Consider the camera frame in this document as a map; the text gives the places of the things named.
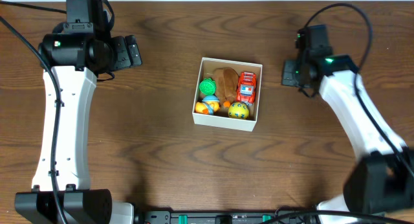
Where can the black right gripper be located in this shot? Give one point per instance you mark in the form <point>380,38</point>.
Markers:
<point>287,78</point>

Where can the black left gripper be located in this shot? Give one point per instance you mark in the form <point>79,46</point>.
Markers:
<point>128,52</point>

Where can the red toy fire truck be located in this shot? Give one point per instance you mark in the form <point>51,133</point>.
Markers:
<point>246,88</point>

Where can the yellow ball with blue letters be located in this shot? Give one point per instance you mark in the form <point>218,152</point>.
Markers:
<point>238,110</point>

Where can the brown plush toy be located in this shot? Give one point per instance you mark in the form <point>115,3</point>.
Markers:
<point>226,80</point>

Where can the white cardboard box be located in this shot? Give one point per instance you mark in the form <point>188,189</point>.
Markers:
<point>221,119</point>

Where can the green ridged ball toy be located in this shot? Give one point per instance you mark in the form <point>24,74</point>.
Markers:
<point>207,86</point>

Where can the yellow blue duck toy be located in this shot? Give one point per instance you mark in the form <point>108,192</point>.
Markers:
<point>208,106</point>

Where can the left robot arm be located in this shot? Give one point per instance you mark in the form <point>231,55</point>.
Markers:
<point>77,55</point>

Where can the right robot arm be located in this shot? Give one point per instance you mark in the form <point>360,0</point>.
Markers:
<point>382,180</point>

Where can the black rail with green clips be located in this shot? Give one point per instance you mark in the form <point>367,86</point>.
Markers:
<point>169,216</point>

